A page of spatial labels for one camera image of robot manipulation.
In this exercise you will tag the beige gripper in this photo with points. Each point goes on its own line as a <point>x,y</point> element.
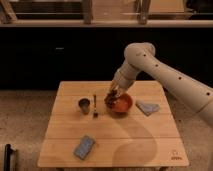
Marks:
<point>115,89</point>

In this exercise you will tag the dark red grape bunch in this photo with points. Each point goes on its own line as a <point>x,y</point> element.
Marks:
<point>111,98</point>

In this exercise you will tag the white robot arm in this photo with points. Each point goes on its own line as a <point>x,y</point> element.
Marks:
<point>141,57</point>

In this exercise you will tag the orange bowl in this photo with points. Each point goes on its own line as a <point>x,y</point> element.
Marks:
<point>121,104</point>

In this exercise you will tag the blue folded cloth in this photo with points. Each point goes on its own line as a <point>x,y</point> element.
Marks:
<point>147,108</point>

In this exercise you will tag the dark metal cup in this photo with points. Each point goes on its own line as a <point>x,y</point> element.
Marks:
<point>84,105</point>

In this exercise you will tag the wooden folding table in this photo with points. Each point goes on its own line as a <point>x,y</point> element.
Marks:
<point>128,140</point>

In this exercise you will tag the blue sponge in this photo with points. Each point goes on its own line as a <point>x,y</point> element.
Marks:
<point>84,147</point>

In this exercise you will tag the black object at floor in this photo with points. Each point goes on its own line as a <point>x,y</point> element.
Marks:
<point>9,158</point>

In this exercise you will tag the wooden shelf rail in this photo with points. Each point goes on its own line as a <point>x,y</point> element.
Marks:
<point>106,13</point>

